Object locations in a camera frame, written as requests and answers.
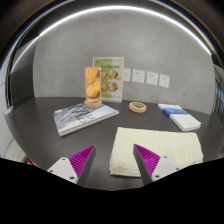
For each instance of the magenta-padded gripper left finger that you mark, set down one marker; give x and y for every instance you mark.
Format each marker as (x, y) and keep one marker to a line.
(63, 167)

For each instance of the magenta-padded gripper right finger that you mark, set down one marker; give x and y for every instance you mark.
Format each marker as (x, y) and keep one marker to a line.
(161, 166)

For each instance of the cream ribbed towel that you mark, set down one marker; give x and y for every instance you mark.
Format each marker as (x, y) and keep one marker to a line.
(163, 140)

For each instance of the white and blue book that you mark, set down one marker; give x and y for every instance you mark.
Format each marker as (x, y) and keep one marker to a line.
(180, 117)

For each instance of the grey striped magazine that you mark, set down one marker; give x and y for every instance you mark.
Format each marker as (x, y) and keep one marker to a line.
(81, 116)

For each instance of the beige tape roll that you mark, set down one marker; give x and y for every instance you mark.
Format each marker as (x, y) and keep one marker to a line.
(132, 107)

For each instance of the orange acrylic sign stand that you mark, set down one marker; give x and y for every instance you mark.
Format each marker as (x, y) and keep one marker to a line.
(93, 85)

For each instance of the black-framed glass partition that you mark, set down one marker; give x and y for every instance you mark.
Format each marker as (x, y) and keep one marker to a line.
(220, 96)

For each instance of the green poster sign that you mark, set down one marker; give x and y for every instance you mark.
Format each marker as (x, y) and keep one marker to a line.
(112, 78)

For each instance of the curved white light strip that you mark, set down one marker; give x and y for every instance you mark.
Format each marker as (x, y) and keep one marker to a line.
(116, 7)

